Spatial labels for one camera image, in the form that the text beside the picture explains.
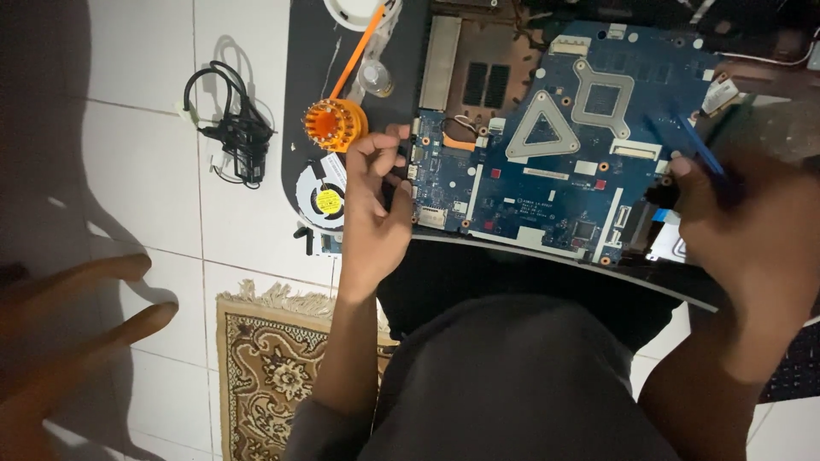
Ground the person's left hand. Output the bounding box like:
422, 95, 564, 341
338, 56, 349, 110
338, 123, 416, 302

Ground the person's right hand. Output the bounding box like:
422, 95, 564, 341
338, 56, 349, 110
668, 152, 820, 367

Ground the blue screwdriver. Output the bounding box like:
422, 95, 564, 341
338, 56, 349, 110
644, 112, 738, 193

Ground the blue laptop motherboard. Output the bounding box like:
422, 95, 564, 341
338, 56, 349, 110
410, 19, 725, 266

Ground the black keyboard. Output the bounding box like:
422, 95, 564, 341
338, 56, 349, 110
758, 319, 820, 405

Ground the black laptop base chassis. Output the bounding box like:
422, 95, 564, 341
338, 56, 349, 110
410, 0, 820, 315

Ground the person's dark clothing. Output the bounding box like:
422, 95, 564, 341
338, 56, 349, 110
284, 239, 685, 461

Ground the small clear bottle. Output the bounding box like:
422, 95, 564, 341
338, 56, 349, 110
357, 59, 395, 99

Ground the orange plastic pry stick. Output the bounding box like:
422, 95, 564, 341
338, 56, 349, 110
329, 5, 388, 101

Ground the orange round bit holder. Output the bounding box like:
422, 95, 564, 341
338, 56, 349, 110
303, 98, 370, 153

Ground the laptop fan with yellow label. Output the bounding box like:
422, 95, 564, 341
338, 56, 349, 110
295, 154, 351, 231

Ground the white round container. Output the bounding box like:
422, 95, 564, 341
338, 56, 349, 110
323, 0, 402, 33

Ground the brown patterned fringed rug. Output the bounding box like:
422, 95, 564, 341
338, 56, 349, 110
216, 280, 399, 461

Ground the white blue ribbon cable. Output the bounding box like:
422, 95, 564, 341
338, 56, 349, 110
646, 206, 688, 265

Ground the white labelled wireless card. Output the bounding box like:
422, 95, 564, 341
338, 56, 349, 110
701, 77, 741, 117

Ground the black power adapter with cable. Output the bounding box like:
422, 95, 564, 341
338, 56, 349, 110
176, 60, 278, 190

